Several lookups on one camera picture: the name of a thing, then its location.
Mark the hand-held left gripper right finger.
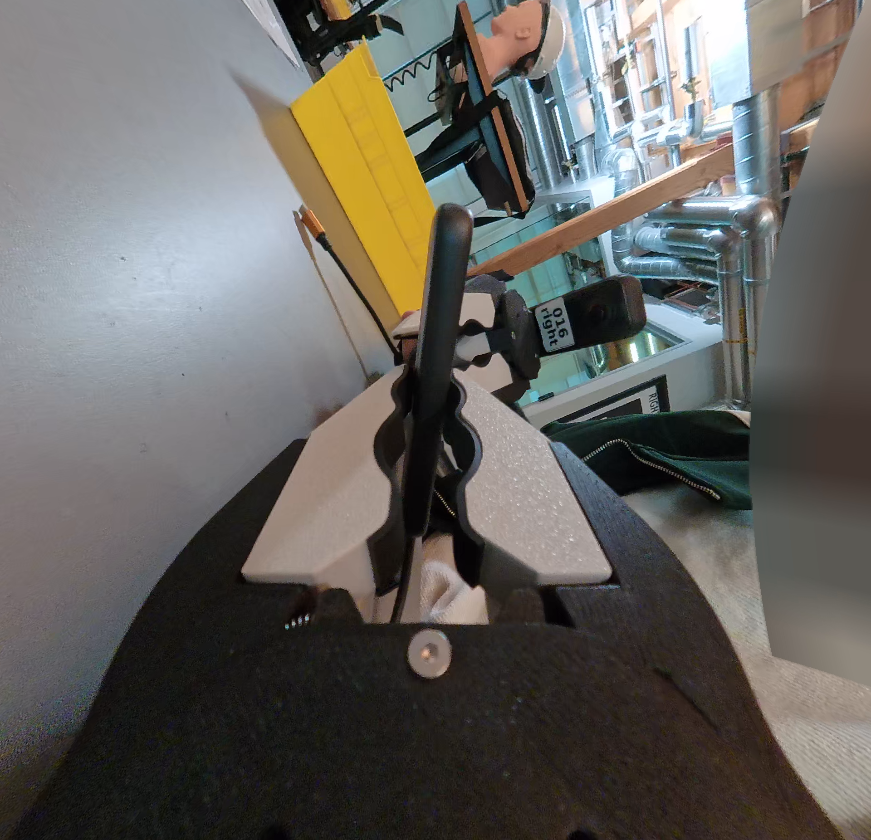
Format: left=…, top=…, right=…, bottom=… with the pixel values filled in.
left=442, top=383, right=612, bottom=589

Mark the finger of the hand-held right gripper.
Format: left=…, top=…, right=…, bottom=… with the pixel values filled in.
left=461, top=293, right=510, bottom=334
left=457, top=340, right=521, bottom=400

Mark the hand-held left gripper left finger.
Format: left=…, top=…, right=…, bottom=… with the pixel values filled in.
left=241, top=367, right=415, bottom=599

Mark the black USB hub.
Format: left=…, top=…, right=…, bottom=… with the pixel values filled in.
left=393, top=204, right=475, bottom=623

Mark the yellow plastic bin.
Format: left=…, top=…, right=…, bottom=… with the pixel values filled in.
left=290, top=37, right=438, bottom=320

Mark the black cable with orange plug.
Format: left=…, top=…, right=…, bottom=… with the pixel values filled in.
left=297, top=202, right=404, bottom=363

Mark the white marker sign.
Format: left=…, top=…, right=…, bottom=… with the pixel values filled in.
left=538, top=374, right=671, bottom=434

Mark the wooden beam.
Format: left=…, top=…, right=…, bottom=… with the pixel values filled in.
left=468, top=142, right=737, bottom=278

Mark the bundle of metal pipes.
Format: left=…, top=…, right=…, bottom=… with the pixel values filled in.
left=592, top=85, right=783, bottom=405

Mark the dark green jacket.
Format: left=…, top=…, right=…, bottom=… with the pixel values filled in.
left=541, top=410, right=755, bottom=511

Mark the mannequin head with helmet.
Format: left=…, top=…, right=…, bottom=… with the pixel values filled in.
left=489, top=0, right=567, bottom=94

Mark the printed paper sheet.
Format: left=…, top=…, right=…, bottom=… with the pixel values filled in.
left=221, top=0, right=303, bottom=72

